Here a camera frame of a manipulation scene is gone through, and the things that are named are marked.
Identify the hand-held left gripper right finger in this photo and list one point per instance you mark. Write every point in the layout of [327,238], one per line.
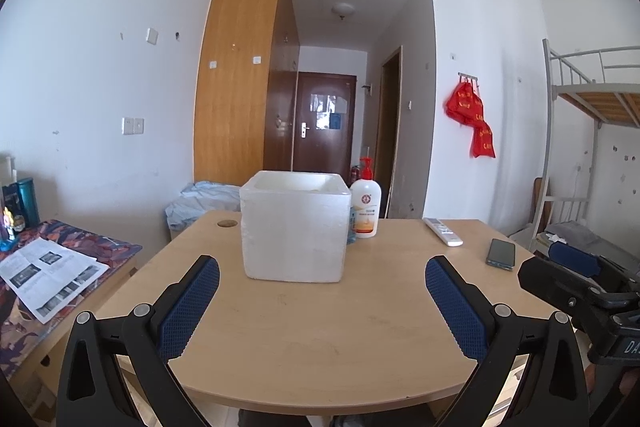
[455,307]

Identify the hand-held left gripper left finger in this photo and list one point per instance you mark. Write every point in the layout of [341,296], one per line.
[187,307]

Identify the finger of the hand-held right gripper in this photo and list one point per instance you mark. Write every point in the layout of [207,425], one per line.
[560,282]
[572,257]

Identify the white foam box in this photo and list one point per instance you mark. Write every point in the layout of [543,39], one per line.
[295,237]

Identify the grey blanket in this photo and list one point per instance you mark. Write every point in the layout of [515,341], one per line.
[575,232]

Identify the brown wooden board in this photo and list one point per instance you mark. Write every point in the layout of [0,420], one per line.
[539,207]

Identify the dark smartphone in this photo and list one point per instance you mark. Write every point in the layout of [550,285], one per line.
[501,254]

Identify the white remote control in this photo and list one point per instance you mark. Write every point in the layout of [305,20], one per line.
[444,232]

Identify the printed blanket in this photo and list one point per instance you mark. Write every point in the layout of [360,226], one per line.
[107,249]

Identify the small blue bottle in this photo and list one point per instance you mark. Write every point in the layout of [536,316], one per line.
[351,232]

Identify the white pump lotion bottle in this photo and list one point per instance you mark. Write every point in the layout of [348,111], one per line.
[367,212]

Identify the red printed bag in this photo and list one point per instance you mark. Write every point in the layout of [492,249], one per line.
[462,104]
[483,142]

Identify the white printed leaflet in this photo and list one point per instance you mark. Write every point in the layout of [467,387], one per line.
[45,272]

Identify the grey metal bunk bed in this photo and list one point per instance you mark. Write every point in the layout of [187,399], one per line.
[600,99]

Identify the brown side door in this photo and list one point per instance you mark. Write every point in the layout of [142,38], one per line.
[387,132]

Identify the teal bottle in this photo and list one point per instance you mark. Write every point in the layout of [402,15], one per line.
[29,202]

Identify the blue figurine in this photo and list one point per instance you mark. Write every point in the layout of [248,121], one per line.
[9,232]

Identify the dark brown entrance door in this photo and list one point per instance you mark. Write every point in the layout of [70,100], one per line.
[310,147]

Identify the dark blue box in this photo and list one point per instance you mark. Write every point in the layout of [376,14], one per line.
[10,199]

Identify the blue door notice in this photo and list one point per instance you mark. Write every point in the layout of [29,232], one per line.
[335,121]

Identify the wooden wardrobe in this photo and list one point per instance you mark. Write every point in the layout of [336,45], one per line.
[235,82]

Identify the glossy door notice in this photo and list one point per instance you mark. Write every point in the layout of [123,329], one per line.
[322,102]

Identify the round ceiling lamp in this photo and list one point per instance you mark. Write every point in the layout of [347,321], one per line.
[343,10]

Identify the double white light switch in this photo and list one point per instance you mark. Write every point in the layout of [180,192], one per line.
[133,126]

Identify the metal wall hook rack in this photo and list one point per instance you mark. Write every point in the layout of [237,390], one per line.
[468,76]

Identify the white wall socket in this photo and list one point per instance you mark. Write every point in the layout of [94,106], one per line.
[152,36]

